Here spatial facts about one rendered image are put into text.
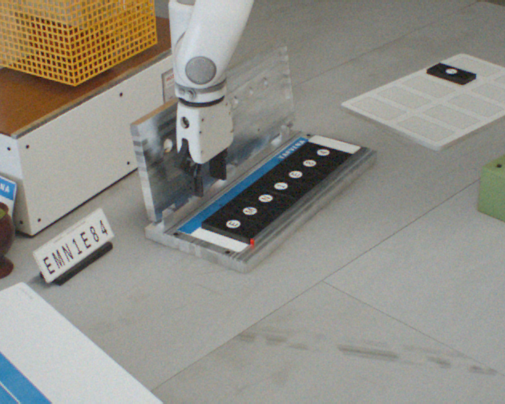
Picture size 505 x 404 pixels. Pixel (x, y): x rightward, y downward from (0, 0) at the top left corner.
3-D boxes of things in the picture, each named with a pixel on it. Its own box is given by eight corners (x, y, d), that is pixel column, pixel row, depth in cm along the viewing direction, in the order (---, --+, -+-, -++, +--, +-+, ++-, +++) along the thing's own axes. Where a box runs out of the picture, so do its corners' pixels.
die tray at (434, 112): (438, 151, 194) (438, 147, 193) (338, 108, 212) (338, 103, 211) (560, 91, 216) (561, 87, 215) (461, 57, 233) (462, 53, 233)
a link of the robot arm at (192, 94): (204, 93, 156) (205, 111, 157) (236, 73, 162) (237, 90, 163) (161, 82, 160) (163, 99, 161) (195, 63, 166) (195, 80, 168)
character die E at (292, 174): (311, 193, 177) (311, 187, 177) (265, 179, 182) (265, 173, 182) (325, 181, 181) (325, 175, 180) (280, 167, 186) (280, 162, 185)
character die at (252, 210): (266, 231, 167) (266, 225, 166) (218, 215, 172) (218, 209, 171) (282, 218, 170) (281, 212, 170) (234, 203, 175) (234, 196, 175)
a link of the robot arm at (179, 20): (228, 88, 157) (224, 65, 165) (224, 7, 150) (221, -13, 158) (174, 91, 156) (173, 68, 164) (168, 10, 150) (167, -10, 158)
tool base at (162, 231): (246, 274, 160) (245, 255, 158) (145, 238, 170) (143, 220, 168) (376, 161, 191) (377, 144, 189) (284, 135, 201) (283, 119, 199)
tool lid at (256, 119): (137, 125, 159) (129, 124, 160) (158, 230, 167) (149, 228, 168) (285, 36, 190) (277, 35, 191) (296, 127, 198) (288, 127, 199)
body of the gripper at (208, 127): (200, 106, 157) (204, 169, 162) (238, 82, 164) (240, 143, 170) (163, 96, 160) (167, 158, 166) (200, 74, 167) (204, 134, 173)
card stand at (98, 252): (60, 286, 159) (58, 272, 157) (39, 278, 161) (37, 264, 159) (113, 248, 168) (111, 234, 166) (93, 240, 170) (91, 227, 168)
